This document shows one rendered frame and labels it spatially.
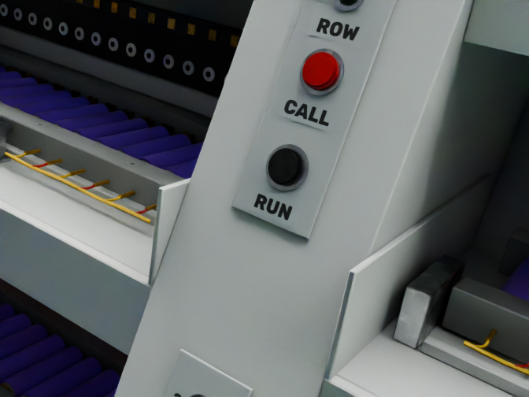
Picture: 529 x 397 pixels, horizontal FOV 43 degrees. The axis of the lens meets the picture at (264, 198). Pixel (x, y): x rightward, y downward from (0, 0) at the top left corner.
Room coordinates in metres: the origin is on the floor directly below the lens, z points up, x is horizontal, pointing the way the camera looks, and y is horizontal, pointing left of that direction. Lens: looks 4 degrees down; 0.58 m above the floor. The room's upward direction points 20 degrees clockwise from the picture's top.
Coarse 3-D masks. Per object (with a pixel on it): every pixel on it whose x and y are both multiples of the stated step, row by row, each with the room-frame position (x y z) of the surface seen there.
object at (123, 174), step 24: (24, 120) 0.44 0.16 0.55; (24, 144) 0.43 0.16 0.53; (48, 144) 0.42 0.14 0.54; (72, 144) 0.41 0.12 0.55; (96, 144) 0.42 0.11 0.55; (72, 168) 0.41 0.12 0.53; (96, 168) 0.40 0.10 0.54; (120, 168) 0.39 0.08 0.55; (144, 168) 0.39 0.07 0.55; (120, 192) 0.39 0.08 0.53; (144, 192) 0.38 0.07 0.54
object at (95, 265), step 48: (48, 48) 0.60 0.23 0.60; (192, 96) 0.52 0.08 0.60; (0, 192) 0.38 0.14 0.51; (48, 192) 0.39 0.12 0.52; (0, 240) 0.37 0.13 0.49; (48, 240) 0.35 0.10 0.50; (96, 240) 0.35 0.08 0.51; (144, 240) 0.36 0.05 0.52; (48, 288) 0.35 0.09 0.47; (96, 288) 0.33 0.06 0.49; (144, 288) 0.31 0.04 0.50
